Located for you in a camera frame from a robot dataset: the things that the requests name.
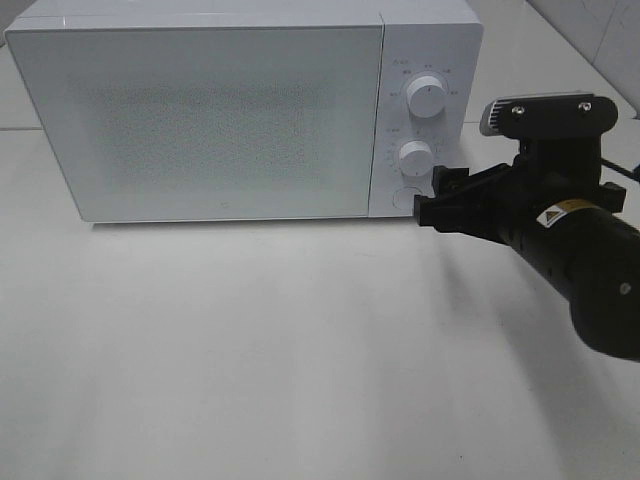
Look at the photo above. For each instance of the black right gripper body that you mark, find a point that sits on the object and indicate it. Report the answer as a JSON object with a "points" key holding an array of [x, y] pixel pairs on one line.
{"points": [[506, 196]]}

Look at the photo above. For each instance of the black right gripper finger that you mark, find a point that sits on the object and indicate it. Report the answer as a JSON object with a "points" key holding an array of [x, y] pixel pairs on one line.
{"points": [[446, 180], [446, 213]]}

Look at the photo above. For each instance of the white timer knob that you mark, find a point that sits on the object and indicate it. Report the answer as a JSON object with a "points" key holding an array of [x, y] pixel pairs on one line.
{"points": [[415, 158]]}

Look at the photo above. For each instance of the white round door button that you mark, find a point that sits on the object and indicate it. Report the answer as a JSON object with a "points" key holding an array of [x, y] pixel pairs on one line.
{"points": [[403, 199]]}

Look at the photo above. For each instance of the white microwave door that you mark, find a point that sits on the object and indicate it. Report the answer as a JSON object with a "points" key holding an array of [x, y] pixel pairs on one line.
{"points": [[207, 124]]}

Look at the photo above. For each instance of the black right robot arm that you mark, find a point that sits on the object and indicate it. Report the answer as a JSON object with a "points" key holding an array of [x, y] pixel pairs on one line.
{"points": [[568, 231]]}

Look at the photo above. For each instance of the white upper power knob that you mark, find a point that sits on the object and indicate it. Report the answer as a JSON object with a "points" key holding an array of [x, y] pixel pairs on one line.
{"points": [[426, 95]]}

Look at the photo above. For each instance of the white microwave oven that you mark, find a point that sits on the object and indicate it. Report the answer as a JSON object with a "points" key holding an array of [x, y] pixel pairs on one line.
{"points": [[443, 37]]}

